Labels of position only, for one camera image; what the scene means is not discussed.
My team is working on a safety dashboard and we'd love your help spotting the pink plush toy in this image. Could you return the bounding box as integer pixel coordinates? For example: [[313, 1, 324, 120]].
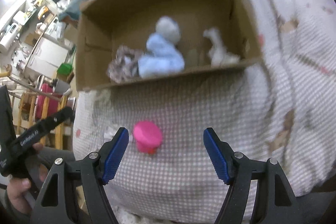
[[133, 121, 163, 155]]

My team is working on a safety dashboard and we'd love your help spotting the beige lace scrunchie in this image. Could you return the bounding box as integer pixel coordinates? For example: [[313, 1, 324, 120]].
[[106, 45, 144, 84]]

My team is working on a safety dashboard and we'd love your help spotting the light blue plush toy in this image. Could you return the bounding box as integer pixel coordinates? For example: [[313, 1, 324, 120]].
[[138, 16, 185, 79]]

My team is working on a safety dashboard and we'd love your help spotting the white fluffy soft item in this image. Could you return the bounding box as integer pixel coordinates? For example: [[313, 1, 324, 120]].
[[203, 27, 240, 67]]

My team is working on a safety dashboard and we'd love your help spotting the person's left hand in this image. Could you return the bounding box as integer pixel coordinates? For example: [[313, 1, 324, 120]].
[[7, 143, 49, 215]]

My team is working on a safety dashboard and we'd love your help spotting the yellow wooden stool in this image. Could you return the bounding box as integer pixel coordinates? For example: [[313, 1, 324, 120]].
[[12, 91, 66, 150]]

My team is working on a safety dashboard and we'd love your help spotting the green bucket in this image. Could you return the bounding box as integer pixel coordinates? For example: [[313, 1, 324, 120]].
[[57, 63, 73, 76]]

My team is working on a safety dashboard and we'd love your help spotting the white kitchen cabinet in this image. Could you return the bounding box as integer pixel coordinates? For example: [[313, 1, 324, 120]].
[[23, 36, 71, 81]]

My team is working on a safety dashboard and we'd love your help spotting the patterned bed quilt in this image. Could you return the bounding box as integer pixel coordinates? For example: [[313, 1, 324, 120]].
[[73, 0, 335, 223]]

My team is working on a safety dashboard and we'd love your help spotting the brown cardboard box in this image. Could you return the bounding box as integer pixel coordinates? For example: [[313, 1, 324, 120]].
[[76, 0, 262, 91]]

